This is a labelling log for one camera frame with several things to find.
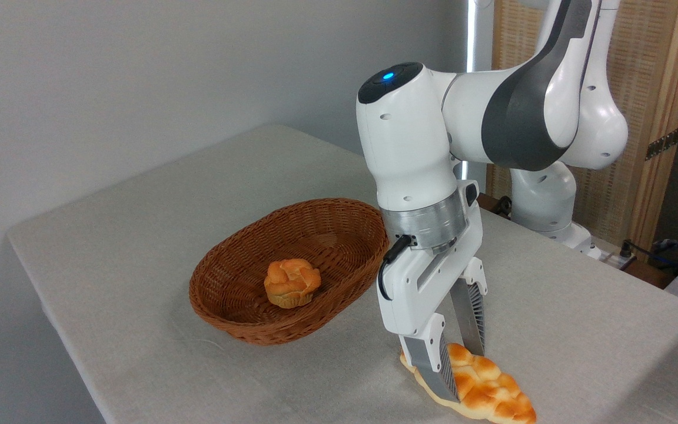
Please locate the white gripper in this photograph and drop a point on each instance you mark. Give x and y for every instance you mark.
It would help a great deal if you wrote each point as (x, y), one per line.
(415, 288)

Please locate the orange muffin bread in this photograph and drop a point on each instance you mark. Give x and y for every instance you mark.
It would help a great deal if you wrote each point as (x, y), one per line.
(292, 282)

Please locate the wooden rattan folding screen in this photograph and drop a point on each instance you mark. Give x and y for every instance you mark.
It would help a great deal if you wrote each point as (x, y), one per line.
(651, 70)

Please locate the white power strip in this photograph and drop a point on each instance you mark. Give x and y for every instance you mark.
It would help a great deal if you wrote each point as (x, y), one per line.
(612, 259)

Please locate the brown wicker oval basket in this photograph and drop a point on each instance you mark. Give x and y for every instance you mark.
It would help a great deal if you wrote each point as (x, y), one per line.
(239, 306)

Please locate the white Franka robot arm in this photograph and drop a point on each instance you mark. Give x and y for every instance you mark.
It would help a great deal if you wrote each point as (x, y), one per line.
(409, 147)

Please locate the dark metal screen hinge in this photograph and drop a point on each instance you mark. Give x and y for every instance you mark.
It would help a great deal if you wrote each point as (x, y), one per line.
(662, 143)

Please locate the golden braided bread loaf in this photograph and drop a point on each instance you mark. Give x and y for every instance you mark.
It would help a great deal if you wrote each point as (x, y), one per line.
(486, 388)

